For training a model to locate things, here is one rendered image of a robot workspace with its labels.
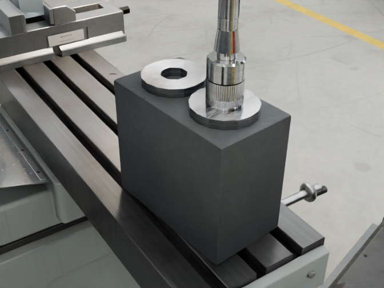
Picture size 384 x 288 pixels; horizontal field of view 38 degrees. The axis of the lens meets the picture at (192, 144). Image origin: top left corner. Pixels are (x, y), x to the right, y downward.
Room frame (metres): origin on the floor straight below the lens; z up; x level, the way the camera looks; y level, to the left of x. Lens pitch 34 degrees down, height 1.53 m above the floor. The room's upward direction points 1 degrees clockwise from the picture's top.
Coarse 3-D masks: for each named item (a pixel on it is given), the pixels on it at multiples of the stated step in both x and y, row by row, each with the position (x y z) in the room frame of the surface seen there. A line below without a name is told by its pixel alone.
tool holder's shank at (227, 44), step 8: (224, 0) 0.60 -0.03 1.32; (232, 0) 0.60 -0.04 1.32; (224, 8) 0.60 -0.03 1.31; (232, 8) 0.60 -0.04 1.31; (224, 16) 0.60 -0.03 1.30; (232, 16) 0.60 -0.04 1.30; (224, 24) 0.60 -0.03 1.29; (232, 24) 0.60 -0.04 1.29; (216, 32) 0.61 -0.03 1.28; (224, 32) 0.60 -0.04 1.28; (232, 32) 0.60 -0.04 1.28; (216, 40) 0.60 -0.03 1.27; (224, 40) 0.59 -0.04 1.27; (232, 40) 0.59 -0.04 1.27; (216, 48) 0.60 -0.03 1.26; (224, 48) 0.59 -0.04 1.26; (232, 48) 0.59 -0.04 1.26; (240, 48) 0.60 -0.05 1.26; (224, 56) 0.60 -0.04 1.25; (232, 56) 0.60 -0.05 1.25
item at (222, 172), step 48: (144, 96) 0.64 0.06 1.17; (192, 96) 0.62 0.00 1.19; (144, 144) 0.64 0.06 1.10; (192, 144) 0.56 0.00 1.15; (240, 144) 0.54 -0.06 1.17; (144, 192) 0.64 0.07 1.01; (192, 192) 0.56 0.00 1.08; (240, 192) 0.55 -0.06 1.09; (192, 240) 0.56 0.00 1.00; (240, 240) 0.55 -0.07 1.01
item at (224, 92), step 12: (216, 72) 0.59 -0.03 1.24; (240, 72) 0.59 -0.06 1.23; (216, 84) 0.59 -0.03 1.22; (228, 84) 0.58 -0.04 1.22; (240, 84) 0.59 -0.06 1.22; (216, 96) 0.59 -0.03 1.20; (228, 96) 0.58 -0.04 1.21; (240, 96) 0.59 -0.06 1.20; (216, 108) 0.59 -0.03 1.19; (228, 108) 0.58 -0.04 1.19
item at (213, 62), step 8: (208, 56) 0.61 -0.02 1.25; (216, 56) 0.61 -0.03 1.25; (240, 56) 0.61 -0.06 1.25; (208, 64) 0.60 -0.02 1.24; (216, 64) 0.59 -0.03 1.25; (224, 64) 0.59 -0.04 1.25; (232, 64) 0.59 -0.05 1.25; (240, 64) 0.59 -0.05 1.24; (224, 72) 0.58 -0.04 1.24; (232, 72) 0.58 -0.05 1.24
